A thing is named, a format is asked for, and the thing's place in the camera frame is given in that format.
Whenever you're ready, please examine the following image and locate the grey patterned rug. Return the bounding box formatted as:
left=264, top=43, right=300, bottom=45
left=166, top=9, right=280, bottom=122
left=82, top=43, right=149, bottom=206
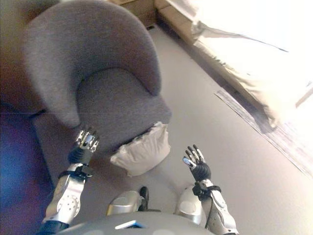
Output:
left=214, top=88, right=313, bottom=177

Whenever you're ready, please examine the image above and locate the grey fabric tub armchair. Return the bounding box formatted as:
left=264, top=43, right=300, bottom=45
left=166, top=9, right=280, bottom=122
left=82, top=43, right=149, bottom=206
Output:
left=23, top=0, right=173, bottom=157

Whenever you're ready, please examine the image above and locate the cream fringed cushion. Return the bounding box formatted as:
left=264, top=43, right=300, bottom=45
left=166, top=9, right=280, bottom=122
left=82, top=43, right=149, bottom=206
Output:
left=110, top=121, right=171, bottom=177

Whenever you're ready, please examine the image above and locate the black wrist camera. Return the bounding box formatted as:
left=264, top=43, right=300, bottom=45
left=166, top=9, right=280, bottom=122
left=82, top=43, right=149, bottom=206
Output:
left=192, top=182, right=206, bottom=200
left=75, top=164, right=95, bottom=178

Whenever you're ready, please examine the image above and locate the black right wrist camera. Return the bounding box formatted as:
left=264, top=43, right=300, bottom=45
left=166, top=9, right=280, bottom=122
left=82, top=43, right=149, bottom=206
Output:
left=192, top=182, right=206, bottom=200

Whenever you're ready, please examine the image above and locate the grey robot torso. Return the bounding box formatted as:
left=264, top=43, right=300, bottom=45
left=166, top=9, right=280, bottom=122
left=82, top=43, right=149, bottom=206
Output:
left=56, top=212, right=208, bottom=235

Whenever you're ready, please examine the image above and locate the silver robot left leg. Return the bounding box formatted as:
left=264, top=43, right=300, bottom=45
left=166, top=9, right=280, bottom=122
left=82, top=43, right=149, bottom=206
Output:
left=106, top=190, right=145, bottom=216

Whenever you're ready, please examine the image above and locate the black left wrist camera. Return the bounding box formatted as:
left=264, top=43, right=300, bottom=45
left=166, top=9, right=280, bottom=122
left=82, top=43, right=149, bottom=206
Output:
left=75, top=164, right=95, bottom=178

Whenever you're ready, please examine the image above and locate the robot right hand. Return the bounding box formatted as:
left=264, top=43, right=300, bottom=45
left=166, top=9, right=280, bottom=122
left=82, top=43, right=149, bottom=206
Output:
left=182, top=144, right=212, bottom=182

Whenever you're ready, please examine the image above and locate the black robot left foot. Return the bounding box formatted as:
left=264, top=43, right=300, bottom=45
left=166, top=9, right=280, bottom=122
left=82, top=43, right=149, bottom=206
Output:
left=138, top=186, right=150, bottom=211

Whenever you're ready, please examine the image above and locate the light wooden cabinet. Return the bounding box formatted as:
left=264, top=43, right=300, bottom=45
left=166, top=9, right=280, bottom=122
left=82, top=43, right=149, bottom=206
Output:
left=110, top=0, right=157, bottom=27

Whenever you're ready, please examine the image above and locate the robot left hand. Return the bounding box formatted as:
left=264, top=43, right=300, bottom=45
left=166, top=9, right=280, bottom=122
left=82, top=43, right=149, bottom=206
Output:
left=67, top=124, right=101, bottom=169

